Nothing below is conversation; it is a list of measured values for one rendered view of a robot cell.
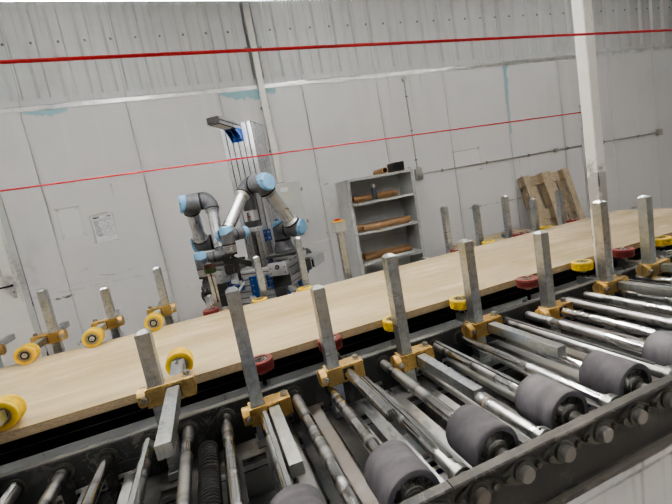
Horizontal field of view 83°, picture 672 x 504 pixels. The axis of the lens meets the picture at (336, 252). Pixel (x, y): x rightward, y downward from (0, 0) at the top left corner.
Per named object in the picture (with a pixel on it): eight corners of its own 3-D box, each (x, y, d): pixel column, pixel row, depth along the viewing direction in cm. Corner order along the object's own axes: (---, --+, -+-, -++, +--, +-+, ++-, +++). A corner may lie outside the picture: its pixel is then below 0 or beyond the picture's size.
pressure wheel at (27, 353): (45, 351, 165) (29, 364, 164) (30, 338, 163) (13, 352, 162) (40, 355, 160) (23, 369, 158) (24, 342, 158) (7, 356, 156)
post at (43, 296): (66, 383, 186) (38, 289, 179) (74, 381, 187) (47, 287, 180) (64, 386, 182) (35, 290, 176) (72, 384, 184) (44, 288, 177)
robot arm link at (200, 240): (215, 252, 288) (201, 200, 245) (194, 256, 284) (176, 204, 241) (212, 240, 295) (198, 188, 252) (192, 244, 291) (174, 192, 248)
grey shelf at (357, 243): (355, 298, 512) (334, 183, 491) (414, 282, 535) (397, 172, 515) (367, 305, 469) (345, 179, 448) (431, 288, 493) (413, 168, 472)
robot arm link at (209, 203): (217, 193, 263) (232, 260, 254) (200, 196, 260) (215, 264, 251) (215, 186, 252) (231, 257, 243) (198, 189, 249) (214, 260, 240)
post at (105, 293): (125, 377, 194) (100, 287, 188) (132, 375, 195) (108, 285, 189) (123, 380, 191) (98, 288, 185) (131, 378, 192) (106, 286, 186)
